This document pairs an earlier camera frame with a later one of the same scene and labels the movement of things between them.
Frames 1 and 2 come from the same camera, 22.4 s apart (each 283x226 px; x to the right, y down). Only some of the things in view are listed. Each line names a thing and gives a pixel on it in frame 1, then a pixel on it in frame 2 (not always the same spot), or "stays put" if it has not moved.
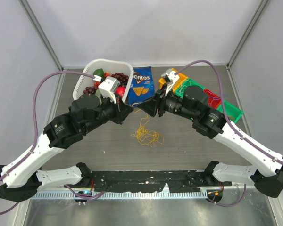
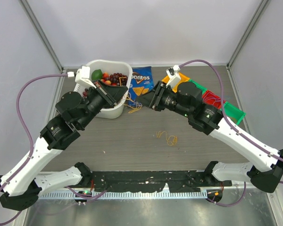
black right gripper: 151,105 to 153,99
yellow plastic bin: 181,77 stays put
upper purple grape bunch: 122,79 stays put
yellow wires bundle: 145,136 to 171,140
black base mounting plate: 140,181 stays put
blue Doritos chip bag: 141,87 stays put
